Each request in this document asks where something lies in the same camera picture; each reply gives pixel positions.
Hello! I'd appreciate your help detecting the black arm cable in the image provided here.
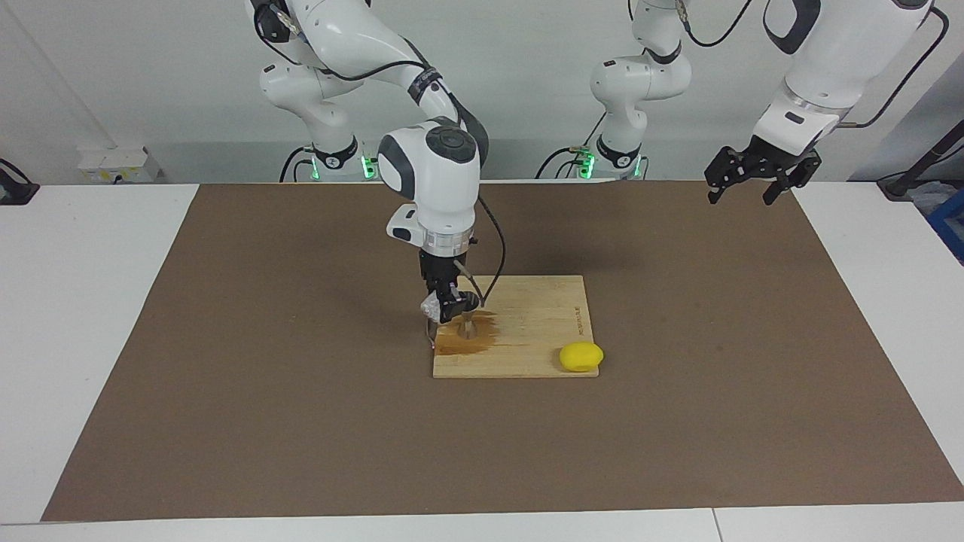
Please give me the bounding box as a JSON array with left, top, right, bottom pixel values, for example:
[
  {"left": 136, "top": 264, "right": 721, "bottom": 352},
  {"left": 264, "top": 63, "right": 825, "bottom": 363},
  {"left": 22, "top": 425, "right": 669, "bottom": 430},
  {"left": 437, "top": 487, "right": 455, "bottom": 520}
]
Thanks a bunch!
[
  {"left": 674, "top": 0, "right": 950, "bottom": 129},
  {"left": 256, "top": 0, "right": 507, "bottom": 309}
]

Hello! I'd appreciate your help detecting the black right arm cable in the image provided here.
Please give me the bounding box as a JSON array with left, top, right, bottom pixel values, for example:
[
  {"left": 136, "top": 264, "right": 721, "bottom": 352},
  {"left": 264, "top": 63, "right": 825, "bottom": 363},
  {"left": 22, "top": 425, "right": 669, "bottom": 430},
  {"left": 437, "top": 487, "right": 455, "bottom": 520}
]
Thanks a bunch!
[{"left": 256, "top": 0, "right": 507, "bottom": 309}]

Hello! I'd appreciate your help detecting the wooden cutting board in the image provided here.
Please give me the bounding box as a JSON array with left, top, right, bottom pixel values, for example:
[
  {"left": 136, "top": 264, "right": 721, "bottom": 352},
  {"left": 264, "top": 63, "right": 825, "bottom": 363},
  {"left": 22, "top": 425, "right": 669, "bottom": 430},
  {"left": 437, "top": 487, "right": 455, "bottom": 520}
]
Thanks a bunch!
[{"left": 424, "top": 275, "right": 601, "bottom": 379}]

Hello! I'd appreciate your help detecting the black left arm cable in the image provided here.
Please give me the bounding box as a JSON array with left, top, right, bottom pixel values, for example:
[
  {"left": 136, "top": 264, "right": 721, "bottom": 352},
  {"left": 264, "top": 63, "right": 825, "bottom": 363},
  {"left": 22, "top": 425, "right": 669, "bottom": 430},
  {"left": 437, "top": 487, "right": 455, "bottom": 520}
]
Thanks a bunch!
[{"left": 674, "top": 0, "right": 950, "bottom": 129}]

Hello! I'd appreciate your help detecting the black stand leg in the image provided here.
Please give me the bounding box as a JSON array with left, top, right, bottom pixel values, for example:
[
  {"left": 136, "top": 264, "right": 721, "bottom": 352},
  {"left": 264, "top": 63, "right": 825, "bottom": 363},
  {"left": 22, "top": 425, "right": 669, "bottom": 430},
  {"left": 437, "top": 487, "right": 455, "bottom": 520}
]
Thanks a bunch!
[{"left": 877, "top": 135, "right": 964, "bottom": 201}]

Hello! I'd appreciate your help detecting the white wall power strip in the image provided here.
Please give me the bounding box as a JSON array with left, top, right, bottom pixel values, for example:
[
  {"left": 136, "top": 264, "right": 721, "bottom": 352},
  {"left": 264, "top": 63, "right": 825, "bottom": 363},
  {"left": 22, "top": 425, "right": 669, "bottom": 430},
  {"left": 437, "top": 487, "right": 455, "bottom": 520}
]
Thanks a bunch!
[{"left": 78, "top": 147, "right": 163, "bottom": 184}]

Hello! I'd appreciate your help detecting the yellow lemon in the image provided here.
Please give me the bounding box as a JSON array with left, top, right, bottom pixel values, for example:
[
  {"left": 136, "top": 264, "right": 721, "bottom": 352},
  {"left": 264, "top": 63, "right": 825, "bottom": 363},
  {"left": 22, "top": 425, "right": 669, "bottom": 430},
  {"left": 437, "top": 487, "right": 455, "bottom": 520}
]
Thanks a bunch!
[{"left": 558, "top": 341, "right": 605, "bottom": 373}]

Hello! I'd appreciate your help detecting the black right base cable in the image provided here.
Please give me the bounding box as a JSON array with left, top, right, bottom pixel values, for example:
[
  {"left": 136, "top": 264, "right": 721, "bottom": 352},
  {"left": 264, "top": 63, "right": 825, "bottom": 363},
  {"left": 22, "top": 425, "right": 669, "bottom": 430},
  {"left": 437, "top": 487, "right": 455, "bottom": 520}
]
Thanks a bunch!
[{"left": 280, "top": 147, "right": 317, "bottom": 183}]

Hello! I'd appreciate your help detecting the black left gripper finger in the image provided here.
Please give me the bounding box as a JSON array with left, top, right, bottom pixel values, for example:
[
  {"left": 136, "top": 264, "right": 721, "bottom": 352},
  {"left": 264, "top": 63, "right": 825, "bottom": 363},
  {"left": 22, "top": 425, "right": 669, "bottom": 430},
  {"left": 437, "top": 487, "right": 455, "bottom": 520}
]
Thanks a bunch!
[
  {"left": 763, "top": 154, "right": 822, "bottom": 206},
  {"left": 704, "top": 147, "right": 746, "bottom": 204}
]

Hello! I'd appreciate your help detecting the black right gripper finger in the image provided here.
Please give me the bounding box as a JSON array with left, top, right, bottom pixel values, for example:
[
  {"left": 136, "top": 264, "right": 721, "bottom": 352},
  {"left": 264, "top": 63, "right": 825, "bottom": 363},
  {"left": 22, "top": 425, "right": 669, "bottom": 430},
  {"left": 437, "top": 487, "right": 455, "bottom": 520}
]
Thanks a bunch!
[{"left": 441, "top": 285, "right": 480, "bottom": 324}]

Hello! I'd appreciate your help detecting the black base cable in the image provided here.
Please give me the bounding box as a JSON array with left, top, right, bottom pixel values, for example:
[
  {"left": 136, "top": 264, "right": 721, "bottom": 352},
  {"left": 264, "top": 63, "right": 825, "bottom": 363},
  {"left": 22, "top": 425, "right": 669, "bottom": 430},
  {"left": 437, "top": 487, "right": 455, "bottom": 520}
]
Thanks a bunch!
[
  {"left": 280, "top": 147, "right": 317, "bottom": 183},
  {"left": 536, "top": 147, "right": 603, "bottom": 180}
]

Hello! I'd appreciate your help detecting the blue box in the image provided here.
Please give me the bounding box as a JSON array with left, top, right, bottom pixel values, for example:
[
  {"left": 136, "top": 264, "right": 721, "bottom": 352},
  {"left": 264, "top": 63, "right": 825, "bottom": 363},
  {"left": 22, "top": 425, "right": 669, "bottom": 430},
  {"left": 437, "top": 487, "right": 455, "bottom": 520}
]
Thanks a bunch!
[{"left": 926, "top": 188, "right": 964, "bottom": 266}]

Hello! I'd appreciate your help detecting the black clamp mount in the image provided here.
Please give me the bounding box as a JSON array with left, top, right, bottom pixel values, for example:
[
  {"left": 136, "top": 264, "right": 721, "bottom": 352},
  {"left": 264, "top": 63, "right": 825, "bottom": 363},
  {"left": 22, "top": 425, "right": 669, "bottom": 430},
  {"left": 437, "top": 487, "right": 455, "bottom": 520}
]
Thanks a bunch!
[{"left": 0, "top": 158, "right": 40, "bottom": 206}]

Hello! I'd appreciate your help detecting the brown table mat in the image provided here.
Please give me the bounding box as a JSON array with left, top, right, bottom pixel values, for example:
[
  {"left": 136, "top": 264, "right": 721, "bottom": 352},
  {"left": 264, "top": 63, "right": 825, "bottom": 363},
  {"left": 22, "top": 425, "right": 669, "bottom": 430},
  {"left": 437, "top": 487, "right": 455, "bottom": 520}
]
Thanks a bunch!
[{"left": 41, "top": 181, "right": 964, "bottom": 522}]

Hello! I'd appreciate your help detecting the black left base cable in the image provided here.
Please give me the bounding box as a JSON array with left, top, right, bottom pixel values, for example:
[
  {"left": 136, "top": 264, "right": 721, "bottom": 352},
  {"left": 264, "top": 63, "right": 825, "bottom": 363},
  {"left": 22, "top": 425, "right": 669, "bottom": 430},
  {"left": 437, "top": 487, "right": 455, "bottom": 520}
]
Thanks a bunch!
[{"left": 536, "top": 147, "right": 603, "bottom": 180}]

